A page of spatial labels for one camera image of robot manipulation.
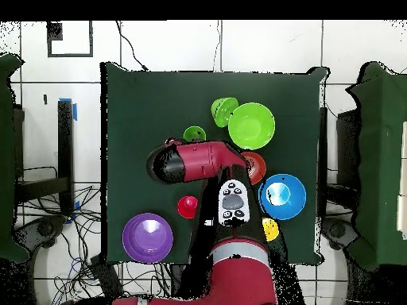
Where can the green cup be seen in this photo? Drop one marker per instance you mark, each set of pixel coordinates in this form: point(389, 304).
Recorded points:
point(192, 133)

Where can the red cup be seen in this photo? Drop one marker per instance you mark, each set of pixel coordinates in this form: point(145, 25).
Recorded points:
point(187, 208)

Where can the small orange bowl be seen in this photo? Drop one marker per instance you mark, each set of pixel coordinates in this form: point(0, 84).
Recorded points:
point(258, 168)

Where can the small green bowl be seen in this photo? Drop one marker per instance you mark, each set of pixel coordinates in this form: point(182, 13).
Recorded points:
point(221, 109)

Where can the large green bowl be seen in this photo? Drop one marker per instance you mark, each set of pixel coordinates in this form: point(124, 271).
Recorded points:
point(251, 125)

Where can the large purple bowl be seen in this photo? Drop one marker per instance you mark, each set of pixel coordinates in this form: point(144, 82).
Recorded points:
point(148, 238)

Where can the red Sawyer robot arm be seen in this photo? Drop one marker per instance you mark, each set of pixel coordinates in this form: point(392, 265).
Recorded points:
point(203, 159)

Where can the dark green tablecloth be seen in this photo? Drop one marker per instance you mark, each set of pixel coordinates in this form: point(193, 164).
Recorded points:
point(152, 95)

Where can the blue bowl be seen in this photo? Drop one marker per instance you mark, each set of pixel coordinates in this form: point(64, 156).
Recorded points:
point(286, 206)

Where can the yellow cup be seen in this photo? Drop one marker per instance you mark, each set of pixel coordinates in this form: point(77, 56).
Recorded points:
point(272, 230)

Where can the blue tape strip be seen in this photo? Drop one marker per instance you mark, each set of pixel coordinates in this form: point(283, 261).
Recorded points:
point(75, 112)

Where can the black metal stand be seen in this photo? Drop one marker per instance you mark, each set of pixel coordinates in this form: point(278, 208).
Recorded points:
point(65, 143)

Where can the black box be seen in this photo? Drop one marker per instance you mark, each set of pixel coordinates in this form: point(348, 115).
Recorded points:
point(348, 149)

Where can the black power strip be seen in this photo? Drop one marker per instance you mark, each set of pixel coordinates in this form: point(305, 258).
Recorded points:
point(106, 278)

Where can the black office chair base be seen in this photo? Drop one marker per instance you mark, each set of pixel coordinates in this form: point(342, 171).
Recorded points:
point(41, 230)

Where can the green cloth side table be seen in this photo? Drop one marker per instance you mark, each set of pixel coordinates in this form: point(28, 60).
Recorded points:
point(381, 159)
point(6, 206)

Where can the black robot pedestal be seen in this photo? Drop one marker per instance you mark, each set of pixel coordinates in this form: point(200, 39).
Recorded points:
point(178, 279)

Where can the black square floor frame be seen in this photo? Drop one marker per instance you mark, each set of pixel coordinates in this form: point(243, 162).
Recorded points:
point(70, 55)

